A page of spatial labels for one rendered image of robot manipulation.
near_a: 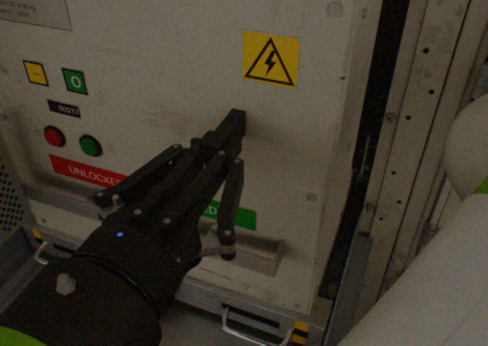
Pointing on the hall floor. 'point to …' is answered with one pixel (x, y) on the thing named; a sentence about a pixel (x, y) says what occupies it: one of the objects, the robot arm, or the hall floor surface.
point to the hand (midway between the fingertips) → (226, 138)
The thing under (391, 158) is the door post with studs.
